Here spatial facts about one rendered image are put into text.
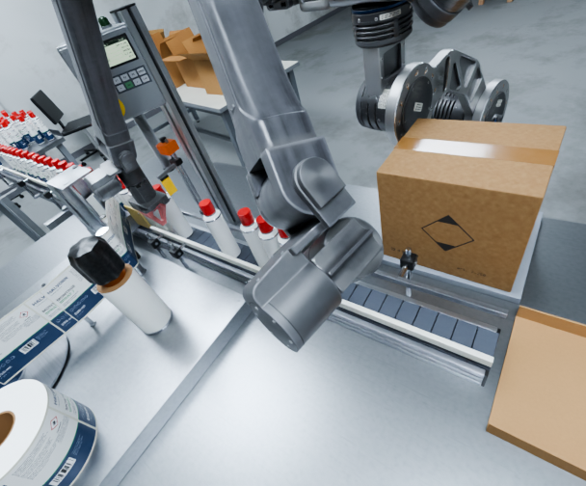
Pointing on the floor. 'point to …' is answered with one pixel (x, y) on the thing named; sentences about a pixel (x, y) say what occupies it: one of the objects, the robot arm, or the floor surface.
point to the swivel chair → (67, 122)
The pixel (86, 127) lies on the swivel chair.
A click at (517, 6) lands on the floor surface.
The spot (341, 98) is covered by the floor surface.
